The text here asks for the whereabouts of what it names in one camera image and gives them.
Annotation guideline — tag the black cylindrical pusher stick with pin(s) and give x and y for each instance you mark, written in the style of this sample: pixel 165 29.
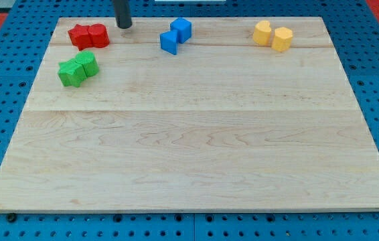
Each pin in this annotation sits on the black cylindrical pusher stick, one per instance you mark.
pixel 122 13

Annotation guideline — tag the light wooden board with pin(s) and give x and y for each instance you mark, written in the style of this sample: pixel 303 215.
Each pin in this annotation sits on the light wooden board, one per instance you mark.
pixel 224 126

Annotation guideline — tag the red cylinder block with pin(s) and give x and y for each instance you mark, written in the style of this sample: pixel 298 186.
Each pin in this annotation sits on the red cylinder block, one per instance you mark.
pixel 98 35

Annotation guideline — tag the red star block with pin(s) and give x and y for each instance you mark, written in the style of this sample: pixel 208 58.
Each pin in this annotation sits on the red star block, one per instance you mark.
pixel 80 37

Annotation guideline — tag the green cylinder block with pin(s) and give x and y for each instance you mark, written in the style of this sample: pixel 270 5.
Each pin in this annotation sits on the green cylinder block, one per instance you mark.
pixel 88 61

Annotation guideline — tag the blue cube block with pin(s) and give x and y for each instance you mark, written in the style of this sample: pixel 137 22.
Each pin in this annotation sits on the blue cube block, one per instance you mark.
pixel 183 28

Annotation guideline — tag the green star block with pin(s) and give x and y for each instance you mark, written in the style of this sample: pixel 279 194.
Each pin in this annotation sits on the green star block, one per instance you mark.
pixel 71 73

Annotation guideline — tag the yellow heart block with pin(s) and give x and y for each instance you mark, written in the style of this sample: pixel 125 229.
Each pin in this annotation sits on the yellow heart block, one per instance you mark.
pixel 262 33

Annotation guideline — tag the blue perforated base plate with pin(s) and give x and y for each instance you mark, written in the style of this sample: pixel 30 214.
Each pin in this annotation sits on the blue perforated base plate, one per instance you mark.
pixel 24 36

